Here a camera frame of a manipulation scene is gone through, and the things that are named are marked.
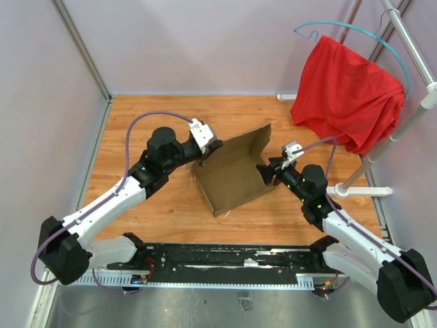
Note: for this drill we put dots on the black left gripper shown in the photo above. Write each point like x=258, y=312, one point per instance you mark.
x=209, y=150

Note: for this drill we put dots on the brown cardboard box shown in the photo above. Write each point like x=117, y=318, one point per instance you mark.
x=229, y=177

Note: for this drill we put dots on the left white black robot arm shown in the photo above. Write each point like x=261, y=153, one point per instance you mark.
x=66, y=247

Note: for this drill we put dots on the red cloth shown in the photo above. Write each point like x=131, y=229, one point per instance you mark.
x=341, y=94

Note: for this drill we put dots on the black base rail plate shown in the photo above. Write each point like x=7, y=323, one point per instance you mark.
x=226, y=264

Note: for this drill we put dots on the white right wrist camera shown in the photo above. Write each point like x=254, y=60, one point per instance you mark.
x=290, y=152

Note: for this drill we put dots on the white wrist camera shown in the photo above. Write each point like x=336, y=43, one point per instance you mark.
x=202, y=133
x=290, y=152

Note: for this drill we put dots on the teal clothes hanger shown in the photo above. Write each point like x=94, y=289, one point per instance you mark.
x=315, y=35

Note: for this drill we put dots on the white metal clothes rack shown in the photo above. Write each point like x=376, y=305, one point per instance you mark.
x=344, y=189

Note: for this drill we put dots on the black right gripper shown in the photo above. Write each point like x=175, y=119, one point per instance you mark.
x=268, y=172

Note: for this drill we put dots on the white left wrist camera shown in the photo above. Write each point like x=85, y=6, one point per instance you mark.
x=202, y=133

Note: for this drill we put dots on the grey slotted cable duct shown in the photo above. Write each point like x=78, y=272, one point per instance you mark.
x=113, y=279

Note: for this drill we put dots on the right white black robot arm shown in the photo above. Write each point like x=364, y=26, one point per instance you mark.
x=398, y=278

